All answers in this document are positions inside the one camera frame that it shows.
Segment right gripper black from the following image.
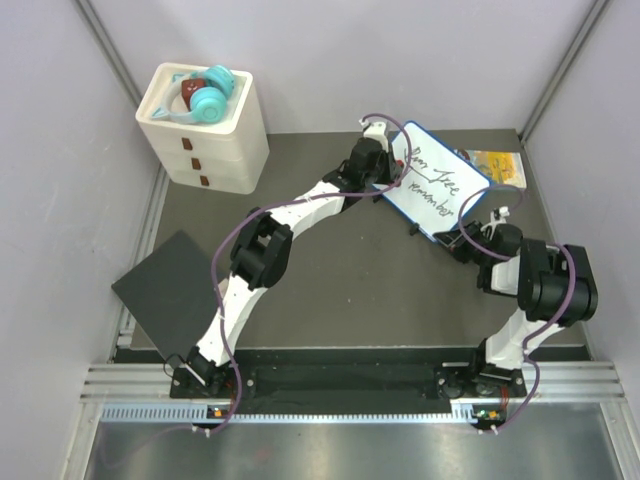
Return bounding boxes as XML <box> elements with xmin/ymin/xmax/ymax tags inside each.
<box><xmin>433</xmin><ymin>220</ymin><xmax>493</xmax><ymax>266</ymax></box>

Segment blue framed whiteboard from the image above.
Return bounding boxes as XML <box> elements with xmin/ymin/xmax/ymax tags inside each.
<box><xmin>384</xmin><ymin>121</ymin><xmax>491</xmax><ymax>239</ymax></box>

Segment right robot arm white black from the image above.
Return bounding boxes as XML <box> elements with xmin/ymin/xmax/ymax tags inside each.
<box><xmin>435</xmin><ymin>221</ymin><xmax>598</xmax><ymax>396</ymax></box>

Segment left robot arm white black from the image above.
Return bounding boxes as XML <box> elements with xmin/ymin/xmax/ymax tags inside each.
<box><xmin>185</xmin><ymin>134</ymin><xmax>402</xmax><ymax>397</ymax></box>

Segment yellow blue book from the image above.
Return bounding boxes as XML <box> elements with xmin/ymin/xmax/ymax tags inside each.
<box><xmin>455</xmin><ymin>149</ymin><xmax>527</xmax><ymax>189</ymax></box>

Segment white stacked drawer unit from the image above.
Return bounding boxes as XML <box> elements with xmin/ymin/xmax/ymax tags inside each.
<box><xmin>135</xmin><ymin>63</ymin><xmax>269</xmax><ymax>194</ymax></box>

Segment teal cat ear headphones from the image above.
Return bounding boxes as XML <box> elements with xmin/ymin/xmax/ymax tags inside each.
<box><xmin>151</xmin><ymin>65</ymin><xmax>235</xmax><ymax>125</ymax></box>

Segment dark red cube toy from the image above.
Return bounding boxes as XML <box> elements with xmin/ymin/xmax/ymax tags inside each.
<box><xmin>180</xmin><ymin>78</ymin><xmax>207</xmax><ymax>110</ymax></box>

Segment black flat board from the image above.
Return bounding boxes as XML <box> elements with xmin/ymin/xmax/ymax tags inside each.
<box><xmin>112</xmin><ymin>230</ymin><xmax>218</xmax><ymax>368</ymax></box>

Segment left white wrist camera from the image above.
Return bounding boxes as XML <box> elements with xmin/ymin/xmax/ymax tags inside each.
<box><xmin>359</xmin><ymin>118</ymin><xmax>389</xmax><ymax>151</ymax></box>

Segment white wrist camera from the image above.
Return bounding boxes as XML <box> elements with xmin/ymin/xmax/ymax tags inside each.
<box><xmin>359</xmin><ymin>118</ymin><xmax>389</xmax><ymax>151</ymax></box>
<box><xmin>481</xmin><ymin>206</ymin><xmax>510</xmax><ymax>238</ymax></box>

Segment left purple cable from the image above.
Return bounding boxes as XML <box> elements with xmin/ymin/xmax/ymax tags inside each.
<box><xmin>211</xmin><ymin>112</ymin><xmax>401</xmax><ymax>436</ymax></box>

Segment purple cable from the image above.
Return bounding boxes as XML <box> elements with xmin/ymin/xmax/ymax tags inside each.
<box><xmin>211</xmin><ymin>112</ymin><xmax>401</xmax><ymax>436</ymax></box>
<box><xmin>457</xmin><ymin>183</ymin><xmax>584</xmax><ymax>434</ymax></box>

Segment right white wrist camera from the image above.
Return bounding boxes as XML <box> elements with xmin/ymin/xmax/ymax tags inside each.
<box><xmin>481</xmin><ymin>206</ymin><xmax>510</xmax><ymax>238</ymax></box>

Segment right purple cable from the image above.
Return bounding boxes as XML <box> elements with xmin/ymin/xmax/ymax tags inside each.
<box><xmin>457</xmin><ymin>183</ymin><xmax>584</xmax><ymax>434</ymax></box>

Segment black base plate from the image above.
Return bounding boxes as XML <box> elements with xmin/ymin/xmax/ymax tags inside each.
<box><xmin>169</xmin><ymin>344</ymin><xmax>526</xmax><ymax>401</ymax></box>

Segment aluminium frame rail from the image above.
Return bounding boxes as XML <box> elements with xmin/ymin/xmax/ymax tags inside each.
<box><xmin>80</xmin><ymin>364</ymin><xmax>172</xmax><ymax>403</ymax></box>

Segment grey slotted cable duct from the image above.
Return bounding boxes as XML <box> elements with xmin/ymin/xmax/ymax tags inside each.
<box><xmin>101</xmin><ymin>403</ymin><xmax>503</xmax><ymax>426</ymax></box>

